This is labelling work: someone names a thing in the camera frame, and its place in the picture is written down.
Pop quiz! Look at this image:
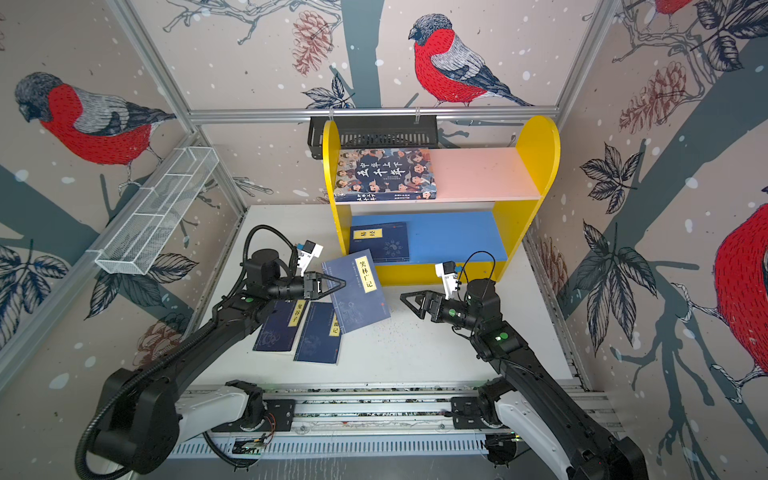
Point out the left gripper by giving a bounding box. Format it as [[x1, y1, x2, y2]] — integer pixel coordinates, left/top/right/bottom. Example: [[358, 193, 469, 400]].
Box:
[[266, 272, 345, 302]]

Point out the blue book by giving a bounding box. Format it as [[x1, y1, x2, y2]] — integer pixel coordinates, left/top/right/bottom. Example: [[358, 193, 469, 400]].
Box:
[[349, 222, 410, 263], [253, 300, 308, 355], [293, 302, 342, 365], [322, 249, 391, 334]]

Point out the large illustrated box book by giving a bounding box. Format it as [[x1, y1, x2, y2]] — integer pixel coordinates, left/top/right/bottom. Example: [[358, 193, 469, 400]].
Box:
[[333, 148, 438, 202]]

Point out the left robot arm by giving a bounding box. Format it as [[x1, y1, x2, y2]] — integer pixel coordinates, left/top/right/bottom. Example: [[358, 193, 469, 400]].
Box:
[[74, 249, 346, 479]]

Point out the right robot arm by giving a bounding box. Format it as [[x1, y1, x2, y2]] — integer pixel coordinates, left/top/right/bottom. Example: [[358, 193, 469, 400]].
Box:
[[400, 279, 648, 479]]

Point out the yellow pink blue bookshelf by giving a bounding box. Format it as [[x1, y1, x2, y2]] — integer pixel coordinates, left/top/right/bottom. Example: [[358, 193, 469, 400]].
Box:
[[330, 116, 561, 286]]

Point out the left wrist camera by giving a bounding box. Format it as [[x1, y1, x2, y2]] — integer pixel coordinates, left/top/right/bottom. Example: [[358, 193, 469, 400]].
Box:
[[296, 240, 323, 276]]

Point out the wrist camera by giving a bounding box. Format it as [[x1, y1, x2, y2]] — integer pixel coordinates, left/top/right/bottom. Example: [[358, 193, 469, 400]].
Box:
[[435, 261, 461, 300], [296, 240, 323, 276]]

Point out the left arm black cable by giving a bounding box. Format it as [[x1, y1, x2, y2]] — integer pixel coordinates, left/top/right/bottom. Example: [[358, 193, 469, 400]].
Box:
[[241, 224, 298, 271]]

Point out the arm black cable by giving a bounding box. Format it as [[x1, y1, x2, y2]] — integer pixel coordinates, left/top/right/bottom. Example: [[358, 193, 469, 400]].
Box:
[[241, 224, 298, 271], [455, 250, 498, 283]]

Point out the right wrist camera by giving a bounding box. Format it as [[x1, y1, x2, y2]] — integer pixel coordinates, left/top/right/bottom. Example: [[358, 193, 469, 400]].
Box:
[[435, 261, 461, 300]]

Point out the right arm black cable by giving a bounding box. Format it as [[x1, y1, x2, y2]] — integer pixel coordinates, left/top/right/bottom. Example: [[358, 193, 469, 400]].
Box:
[[455, 250, 498, 283]]

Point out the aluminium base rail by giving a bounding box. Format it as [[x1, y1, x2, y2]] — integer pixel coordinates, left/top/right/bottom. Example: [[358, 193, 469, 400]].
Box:
[[122, 383, 625, 460]]

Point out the black slotted wall basket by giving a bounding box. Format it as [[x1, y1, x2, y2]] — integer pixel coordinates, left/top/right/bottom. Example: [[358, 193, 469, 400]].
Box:
[[335, 115, 438, 149]]

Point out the white wire mesh basket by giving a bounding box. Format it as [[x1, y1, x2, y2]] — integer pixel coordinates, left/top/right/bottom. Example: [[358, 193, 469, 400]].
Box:
[[95, 146, 219, 275]]

